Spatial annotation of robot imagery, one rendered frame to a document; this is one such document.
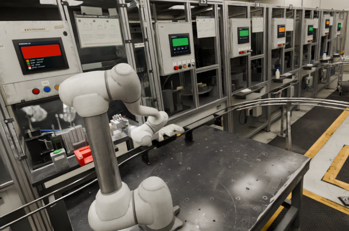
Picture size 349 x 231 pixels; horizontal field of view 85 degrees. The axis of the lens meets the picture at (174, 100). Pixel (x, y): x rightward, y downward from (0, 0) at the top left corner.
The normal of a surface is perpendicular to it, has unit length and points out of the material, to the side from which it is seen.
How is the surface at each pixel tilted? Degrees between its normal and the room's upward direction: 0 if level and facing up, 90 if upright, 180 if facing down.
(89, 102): 92
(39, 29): 90
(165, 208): 88
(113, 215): 83
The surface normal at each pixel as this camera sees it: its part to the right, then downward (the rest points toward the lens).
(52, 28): 0.62, 0.13
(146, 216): 0.15, 0.26
